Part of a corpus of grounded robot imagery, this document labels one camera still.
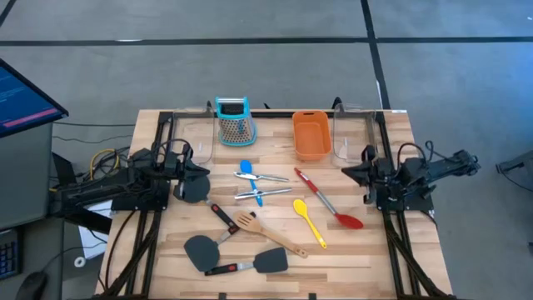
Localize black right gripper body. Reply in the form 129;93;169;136
362;145;392;205

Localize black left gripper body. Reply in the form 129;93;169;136
164;143;197;187

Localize round black spatula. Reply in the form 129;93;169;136
183;211;257;273
172;174;242;234

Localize blue plastic spoon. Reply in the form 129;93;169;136
239;159;264;208

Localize yellow plastic spoon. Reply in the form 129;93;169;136
292;198;328;250

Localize wooden slotted spatula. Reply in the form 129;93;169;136
232;210;310;259

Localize silver metal tongs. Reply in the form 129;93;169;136
233;187;293;202
232;171;291;183

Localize square black spatula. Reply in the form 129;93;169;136
203;247;290;278

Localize clear plastic bin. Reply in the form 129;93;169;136
331;102;378;168
172;106;217;166

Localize orange plastic bin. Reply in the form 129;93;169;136
291;110;333;163

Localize teal metal box grater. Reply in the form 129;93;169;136
214;96;258;148

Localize black stand foot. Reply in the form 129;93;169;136
49;199;113;235

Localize white paper sheet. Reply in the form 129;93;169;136
77;199;114;260

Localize dark gray floor stand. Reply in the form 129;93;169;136
495;149;533;188

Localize gray desk cabinet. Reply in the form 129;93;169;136
0;122;55;231

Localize computer monitor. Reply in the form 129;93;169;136
0;57;70;139

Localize black computer mouse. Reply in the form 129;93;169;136
15;270;49;300

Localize black keyboard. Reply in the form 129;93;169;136
0;227;24;281

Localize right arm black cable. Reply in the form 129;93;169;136
396;140;435;168

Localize yellow cable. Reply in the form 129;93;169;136
88;147;122;181

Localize black aluminium table frame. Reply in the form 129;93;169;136
94;108;459;300

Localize black floor cable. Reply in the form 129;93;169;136
52;120;137;145

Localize black power cable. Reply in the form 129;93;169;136
97;209;139;295

